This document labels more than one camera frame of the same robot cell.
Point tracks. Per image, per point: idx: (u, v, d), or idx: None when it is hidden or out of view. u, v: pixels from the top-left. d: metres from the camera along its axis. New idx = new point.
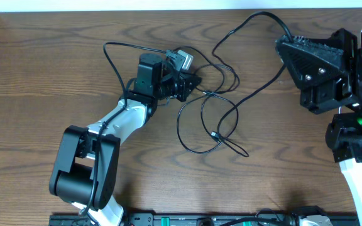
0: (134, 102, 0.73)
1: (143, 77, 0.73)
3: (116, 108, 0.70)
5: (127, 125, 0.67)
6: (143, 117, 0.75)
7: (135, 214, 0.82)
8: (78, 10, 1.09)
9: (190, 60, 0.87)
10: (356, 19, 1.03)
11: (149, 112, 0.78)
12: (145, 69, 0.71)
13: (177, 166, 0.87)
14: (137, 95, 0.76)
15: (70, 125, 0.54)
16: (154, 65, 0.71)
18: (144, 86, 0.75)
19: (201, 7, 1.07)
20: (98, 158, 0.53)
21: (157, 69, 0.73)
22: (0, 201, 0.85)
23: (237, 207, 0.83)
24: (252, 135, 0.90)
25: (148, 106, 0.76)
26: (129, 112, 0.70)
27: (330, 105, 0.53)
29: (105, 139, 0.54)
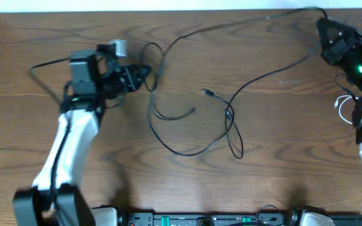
0: (76, 111, 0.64)
1: (78, 76, 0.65)
3: (61, 130, 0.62)
5: (81, 144, 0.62)
6: (94, 121, 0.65)
7: (135, 213, 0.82)
8: (78, 10, 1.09)
9: (120, 44, 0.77)
10: (356, 20, 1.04)
11: (99, 112, 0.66)
12: (77, 68, 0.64)
13: (177, 166, 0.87)
14: (79, 98, 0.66)
15: (18, 191, 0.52)
16: (87, 59, 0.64)
18: (82, 86, 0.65)
19: (202, 7, 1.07)
20: (61, 214, 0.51)
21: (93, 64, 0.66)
22: None
23: (237, 206, 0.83)
24: (251, 134, 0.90)
25: (95, 106, 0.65)
26: (76, 134, 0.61)
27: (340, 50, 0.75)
29: (60, 192, 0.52)
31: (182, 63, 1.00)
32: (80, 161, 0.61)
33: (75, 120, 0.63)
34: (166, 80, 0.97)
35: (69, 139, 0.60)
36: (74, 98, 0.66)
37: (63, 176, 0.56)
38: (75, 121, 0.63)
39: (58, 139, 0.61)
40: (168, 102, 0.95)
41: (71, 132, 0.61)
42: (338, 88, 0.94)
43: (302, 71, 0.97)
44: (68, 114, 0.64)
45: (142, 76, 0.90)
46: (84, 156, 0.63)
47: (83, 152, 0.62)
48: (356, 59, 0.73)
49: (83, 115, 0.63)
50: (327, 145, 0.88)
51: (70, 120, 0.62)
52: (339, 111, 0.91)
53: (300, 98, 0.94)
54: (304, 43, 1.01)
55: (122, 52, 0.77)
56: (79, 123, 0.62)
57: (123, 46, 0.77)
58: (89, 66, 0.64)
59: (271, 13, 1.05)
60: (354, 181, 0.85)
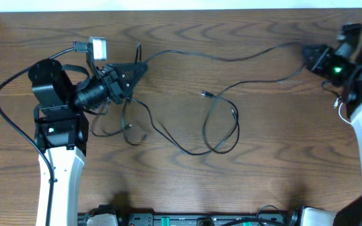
0: (56, 142, 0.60)
1: (46, 100, 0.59)
3: (43, 179, 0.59)
5: (71, 186, 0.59)
6: (78, 157, 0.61)
7: (135, 214, 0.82)
8: (78, 10, 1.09)
9: (101, 46, 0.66)
10: (356, 20, 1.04)
11: (82, 137, 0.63)
12: (42, 91, 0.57)
13: (177, 166, 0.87)
14: (55, 127, 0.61)
15: None
16: (50, 81, 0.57)
18: (54, 110, 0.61)
19: (201, 7, 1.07)
20: None
21: (60, 85, 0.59)
22: None
23: (237, 207, 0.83)
24: (252, 135, 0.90)
25: (76, 130, 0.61)
26: (63, 179, 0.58)
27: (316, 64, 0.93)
29: None
31: (182, 63, 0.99)
32: (73, 209, 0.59)
33: (58, 164, 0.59)
34: (166, 80, 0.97)
35: (57, 189, 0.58)
36: (49, 129, 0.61)
37: None
38: (58, 166, 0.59)
39: (44, 189, 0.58)
40: (168, 102, 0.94)
41: (56, 178, 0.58)
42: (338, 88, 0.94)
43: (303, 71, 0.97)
44: (48, 156, 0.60)
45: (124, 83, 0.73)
46: (76, 198, 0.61)
47: (73, 196, 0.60)
48: (331, 66, 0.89)
49: (66, 156, 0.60)
50: (327, 145, 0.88)
51: (51, 166, 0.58)
52: (339, 111, 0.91)
53: (300, 98, 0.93)
54: (303, 43, 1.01)
55: (105, 54, 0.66)
56: (63, 167, 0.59)
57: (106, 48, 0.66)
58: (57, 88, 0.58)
59: (271, 13, 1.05)
60: (354, 181, 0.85)
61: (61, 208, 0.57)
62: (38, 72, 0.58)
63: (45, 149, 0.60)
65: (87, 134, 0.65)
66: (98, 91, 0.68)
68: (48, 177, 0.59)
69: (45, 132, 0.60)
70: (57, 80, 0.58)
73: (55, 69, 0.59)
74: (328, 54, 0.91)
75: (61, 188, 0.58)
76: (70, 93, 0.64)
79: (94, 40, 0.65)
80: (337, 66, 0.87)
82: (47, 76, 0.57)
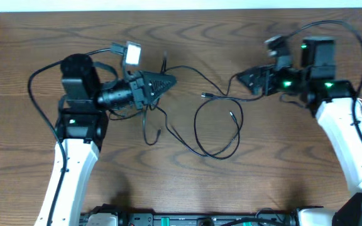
0: (75, 134, 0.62)
1: (73, 92, 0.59)
3: (56, 167, 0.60)
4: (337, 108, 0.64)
5: (81, 180, 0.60)
6: (93, 152, 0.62)
7: (135, 214, 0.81)
8: (78, 9, 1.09)
9: (137, 52, 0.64)
10: (356, 19, 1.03)
11: (99, 133, 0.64)
12: (70, 84, 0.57)
13: (177, 166, 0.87)
14: (76, 118, 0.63)
15: None
16: (80, 75, 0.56)
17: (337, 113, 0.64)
18: (79, 102, 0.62)
19: (202, 7, 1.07)
20: None
21: (88, 79, 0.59)
22: (0, 201, 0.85)
23: (237, 207, 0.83)
24: (252, 135, 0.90)
25: (96, 126, 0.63)
26: (74, 171, 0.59)
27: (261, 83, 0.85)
29: None
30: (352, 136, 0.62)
31: (182, 63, 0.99)
32: (78, 203, 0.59)
33: (71, 156, 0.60)
34: None
35: (67, 179, 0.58)
36: (71, 120, 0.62)
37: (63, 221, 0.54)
38: (72, 157, 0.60)
39: (54, 177, 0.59)
40: (167, 103, 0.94)
41: (69, 169, 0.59)
42: None
43: None
44: (64, 145, 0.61)
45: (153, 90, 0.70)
46: (83, 193, 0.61)
47: (82, 191, 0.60)
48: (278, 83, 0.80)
49: (82, 148, 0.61)
50: (327, 145, 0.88)
51: (65, 156, 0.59)
52: None
53: None
54: None
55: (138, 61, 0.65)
56: (76, 159, 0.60)
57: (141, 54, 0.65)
58: (85, 83, 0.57)
59: (271, 13, 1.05)
60: None
61: (68, 198, 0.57)
62: (68, 64, 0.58)
63: (63, 139, 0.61)
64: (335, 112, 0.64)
65: (105, 132, 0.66)
66: (123, 94, 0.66)
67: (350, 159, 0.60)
68: (61, 166, 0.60)
69: (66, 122, 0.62)
70: (87, 74, 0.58)
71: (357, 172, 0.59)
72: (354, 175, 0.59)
73: (86, 63, 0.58)
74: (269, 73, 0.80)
75: (71, 179, 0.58)
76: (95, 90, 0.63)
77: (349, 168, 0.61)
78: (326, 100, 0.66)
79: (132, 45, 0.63)
80: (287, 80, 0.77)
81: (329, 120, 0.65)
82: (78, 70, 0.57)
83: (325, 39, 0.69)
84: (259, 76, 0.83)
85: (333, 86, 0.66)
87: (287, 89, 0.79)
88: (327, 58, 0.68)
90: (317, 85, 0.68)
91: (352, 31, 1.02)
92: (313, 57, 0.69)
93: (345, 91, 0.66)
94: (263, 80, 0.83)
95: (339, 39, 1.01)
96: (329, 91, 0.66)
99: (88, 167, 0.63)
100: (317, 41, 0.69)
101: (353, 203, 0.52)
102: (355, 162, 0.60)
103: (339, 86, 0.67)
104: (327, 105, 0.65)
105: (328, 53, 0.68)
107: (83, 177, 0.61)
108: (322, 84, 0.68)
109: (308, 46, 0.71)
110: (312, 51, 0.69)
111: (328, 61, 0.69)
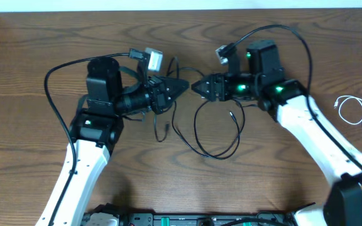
0: (89, 135, 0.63)
1: (96, 93, 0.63)
3: (66, 167, 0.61)
4: (292, 108, 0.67)
5: (87, 184, 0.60)
6: (104, 156, 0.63)
7: (135, 214, 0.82)
8: (78, 9, 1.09)
9: (156, 58, 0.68)
10: (356, 19, 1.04)
11: (112, 137, 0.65)
12: (94, 83, 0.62)
13: (177, 166, 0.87)
14: (92, 120, 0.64)
15: None
16: (105, 76, 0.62)
17: (293, 113, 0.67)
18: (98, 103, 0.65)
19: (202, 7, 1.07)
20: None
21: (112, 82, 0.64)
22: None
23: (237, 207, 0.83)
24: (252, 135, 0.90)
25: (110, 130, 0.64)
26: (82, 174, 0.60)
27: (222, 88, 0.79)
29: None
30: (312, 130, 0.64)
31: (182, 63, 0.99)
32: (82, 208, 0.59)
33: (82, 158, 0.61)
34: None
35: (74, 182, 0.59)
36: (87, 120, 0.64)
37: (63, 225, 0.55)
38: (82, 159, 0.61)
39: (62, 178, 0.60)
40: None
41: (77, 171, 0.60)
42: (337, 88, 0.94)
43: (303, 71, 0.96)
44: (75, 146, 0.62)
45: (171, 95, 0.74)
46: (88, 198, 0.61)
47: (87, 194, 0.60)
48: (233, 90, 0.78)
49: (93, 152, 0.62)
50: None
51: (75, 157, 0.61)
52: (339, 110, 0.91)
53: None
54: (304, 43, 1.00)
55: (158, 67, 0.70)
56: (86, 163, 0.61)
57: (161, 61, 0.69)
58: (108, 85, 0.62)
59: (271, 13, 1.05)
60: None
61: (73, 201, 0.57)
62: (96, 64, 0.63)
63: (76, 139, 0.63)
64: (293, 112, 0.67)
65: (118, 138, 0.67)
66: (142, 98, 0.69)
67: (321, 154, 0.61)
68: (70, 167, 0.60)
69: (82, 122, 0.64)
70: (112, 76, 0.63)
71: (329, 162, 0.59)
72: (328, 167, 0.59)
73: (113, 67, 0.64)
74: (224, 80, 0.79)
75: (78, 182, 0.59)
76: (117, 94, 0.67)
77: (322, 162, 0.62)
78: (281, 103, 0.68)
79: (152, 53, 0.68)
80: (242, 83, 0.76)
81: (290, 122, 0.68)
82: (104, 71, 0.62)
83: (265, 46, 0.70)
84: (212, 82, 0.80)
85: (284, 91, 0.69)
87: (243, 93, 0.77)
88: (273, 63, 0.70)
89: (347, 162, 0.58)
90: (269, 91, 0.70)
91: (352, 31, 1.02)
92: (260, 64, 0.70)
93: (296, 90, 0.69)
94: (215, 87, 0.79)
95: (339, 39, 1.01)
96: (281, 95, 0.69)
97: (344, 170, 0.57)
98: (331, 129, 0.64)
99: (97, 172, 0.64)
100: (259, 48, 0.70)
101: (334, 193, 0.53)
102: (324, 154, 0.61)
103: (288, 88, 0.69)
104: (283, 107, 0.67)
105: (272, 58, 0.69)
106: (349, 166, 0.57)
107: (90, 182, 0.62)
108: (274, 90, 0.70)
109: (252, 53, 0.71)
110: (257, 59, 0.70)
111: (276, 66, 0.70)
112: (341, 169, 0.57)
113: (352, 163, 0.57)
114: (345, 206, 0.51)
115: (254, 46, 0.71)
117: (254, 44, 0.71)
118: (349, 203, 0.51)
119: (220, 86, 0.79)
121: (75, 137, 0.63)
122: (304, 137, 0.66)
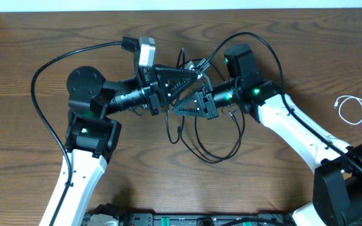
0: (85, 144, 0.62)
1: (80, 111, 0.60)
3: (61, 178, 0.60)
4: (269, 107, 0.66)
5: (84, 195, 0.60)
6: (101, 165, 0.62)
7: (135, 214, 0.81)
8: (78, 9, 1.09)
9: (148, 53, 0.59)
10: (356, 19, 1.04)
11: (109, 145, 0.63)
12: (76, 105, 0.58)
13: (177, 166, 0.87)
14: (88, 128, 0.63)
15: None
16: (88, 98, 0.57)
17: (270, 110, 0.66)
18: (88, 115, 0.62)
19: (201, 7, 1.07)
20: None
21: (96, 101, 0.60)
22: (0, 201, 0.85)
23: (237, 207, 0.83)
24: (252, 135, 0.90)
25: (107, 139, 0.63)
26: (77, 186, 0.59)
27: (212, 102, 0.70)
29: None
30: (288, 124, 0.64)
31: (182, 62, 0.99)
32: (78, 218, 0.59)
33: (78, 169, 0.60)
34: None
35: (70, 193, 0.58)
36: (83, 129, 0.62)
37: None
38: (78, 171, 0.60)
39: (58, 190, 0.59)
40: None
41: (72, 184, 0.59)
42: (337, 88, 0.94)
43: (303, 71, 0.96)
44: (70, 156, 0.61)
45: (173, 93, 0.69)
46: (86, 207, 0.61)
47: (83, 204, 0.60)
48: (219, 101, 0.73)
49: (89, 162, 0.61)
50: None
51: (71, 169, 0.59)
52: (339, 111, 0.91)
53: (300, 98, 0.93)
54: (304, 43, 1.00)
55: (151, 63, 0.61)
56: (82, 174, 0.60)
57: (154, 54, 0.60)
58: (92, 107, 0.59)
59: (271, 13, 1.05)
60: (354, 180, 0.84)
61: (70, 211, 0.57)
62: (76, 83, 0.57)
63: (71, 149, 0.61)
64: (270, 109, 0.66)
65: (115, 145, 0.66)
66: (134, 95, 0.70)
67: (301, 145, 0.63)
68: (66, 179, 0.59)
69: (78, 130, 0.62)
70: (95, 97, 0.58)
71: (309, 151, 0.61)
72: (308, 156, 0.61)
73: (95, 86, 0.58)
74: (209, 93, 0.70)
75: (74, 194, 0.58)
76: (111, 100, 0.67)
77: (303, 151, 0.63)
78: (259, 104, 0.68)
79: (143, 46, 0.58)
80: (228, 92, 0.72)
81: (269, 118, 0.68)
82: (85, 93, 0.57)
83: (241, 51, 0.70)
84: (199, 100, 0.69)
85: (262, 92, 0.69)
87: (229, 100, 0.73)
88: (252, 67, 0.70)
89: (325, 149, 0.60)
90: (247, 94, 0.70)
91: (352, 31, 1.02)
92: (238, 69, 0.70)
93: (273, 90, 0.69)
94: (203, 104, 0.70)
95: (339, 39, 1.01)
96: (259, 96, 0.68)
97: (323, 156, 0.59)
98: (308, 118, 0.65)
99: (95, 181, 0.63)
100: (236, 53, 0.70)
101: (317, 179, 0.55)
102: (304, 144, 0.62)
103: (266, 89, 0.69)
104: (263, 107, 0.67)
105: (250, 63, 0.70)
106: (328, 153, 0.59)
107: (87, 192, 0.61)
108: (251, 93, 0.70)
109: (230, 59, 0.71)
110: (235, 64, 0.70)
111: (252, 70, 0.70)
112: (320, 156, 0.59)
113: (330, 149, 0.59)
114: (328, 191, 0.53)
115: (231, 53, 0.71)
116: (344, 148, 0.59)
117: (233, 50, 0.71)
118: (332, 187, 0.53)
119: (208, 101, 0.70)
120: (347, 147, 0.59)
121: (70, 147, 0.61)
122: (284, 130, 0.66)
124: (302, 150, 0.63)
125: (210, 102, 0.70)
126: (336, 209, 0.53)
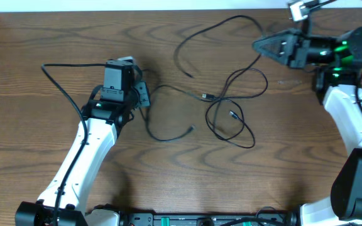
0: (99, 117, 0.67)
1: (111, 81, 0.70)
3: (78, 140, 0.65)
4: (339, 88, 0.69)
5: (97, 156, 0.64)
6: (112, 133, 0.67)
7: (135, 214, 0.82)
8: (78, 9, 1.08)
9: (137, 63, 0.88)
10: (356, 19, 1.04)
11: (120, 121, 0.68)
12: (112, 71, 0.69)
13: (177, 166, 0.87)
14: (102, 103, 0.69)
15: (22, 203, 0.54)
16: (123, 66, 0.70)
17: (339, 92, 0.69)
18: (112, 91, 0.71)
19: (201, 7, 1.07)
20: (63, 220, 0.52)
21: (127, 74, 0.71)
22: (0, 201, 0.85)
23: (237, 207, 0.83)
24: (252, 135, 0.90)
25: (119, 114, 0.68)
26: (92, 145, 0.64)
27: (302, 54, 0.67)
29: (64, 214, 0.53)
30: (351, 109, 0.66)
31: (183, 63, 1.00)
32: (91, 176, 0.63)
33: (93, 132, 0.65)
34: (166, 79, 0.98)
35: (85, 151, 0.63)
36: (98, 103, 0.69)
37: (75, 188, 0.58)
38: (93, 133, 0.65)
39: (74, 149, 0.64)
40: (167, 102, 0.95)
41: (87, 144, 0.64)
42: None
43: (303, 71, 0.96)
44: (87, 122, 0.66)
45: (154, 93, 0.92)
46: (97, 169, 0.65)
47: (95, 165, 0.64)
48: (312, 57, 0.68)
49: (102, 127, 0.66)
50: (327, 145, 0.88)
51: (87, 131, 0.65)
52: None
53: (300, 98, 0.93)
54: None
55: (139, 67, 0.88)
56: (97, 135, 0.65)
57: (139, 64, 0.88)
58: (123, 74, 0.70)
59: (271, 13, 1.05)
60: None
61: (83, 167, 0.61)
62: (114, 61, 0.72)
63: (87, 118, 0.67)
64: (338, 91, 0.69)
65: (125, 123, 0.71)
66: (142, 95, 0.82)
67: (352, 127, 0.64)
68: (82, 139, 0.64)
69: (93, 105, 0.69)
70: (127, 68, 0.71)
71: (356, 135, 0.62)
72: (352, 139, 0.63)
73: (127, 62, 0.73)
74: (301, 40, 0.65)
75: (88, 151, 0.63)
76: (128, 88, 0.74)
77: (349, 135, 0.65)
78: (333, 85, 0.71)
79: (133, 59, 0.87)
80: (323, 51, 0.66)
81: (332, 100, 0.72)
82: (120, 64, 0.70)
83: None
84: (287, 44, 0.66)
85: (340, 78, 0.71)
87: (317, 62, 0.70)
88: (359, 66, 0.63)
89: None
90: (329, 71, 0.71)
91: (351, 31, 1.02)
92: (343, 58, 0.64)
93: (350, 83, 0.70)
94: (291, 54, 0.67)
95: None
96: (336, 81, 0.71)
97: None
98: None
99: (105, 147, 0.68)
100: (359, 52, 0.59)
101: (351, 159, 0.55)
102: (354, 128, 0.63)
103: (346, 78, 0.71)
104: (334, 89, 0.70)
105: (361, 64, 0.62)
106: None
107: (100, 154, 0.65)
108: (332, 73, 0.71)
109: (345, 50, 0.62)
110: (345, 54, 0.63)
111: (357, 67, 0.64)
112: None
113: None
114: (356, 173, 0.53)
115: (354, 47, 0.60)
116: None
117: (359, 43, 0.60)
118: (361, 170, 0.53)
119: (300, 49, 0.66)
120: None
121: (87, 116, 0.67)
122: (342, 114, 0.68)
124: (348, 137, 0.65)
125: (299, 51, 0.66)
126: (352, 191, 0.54)
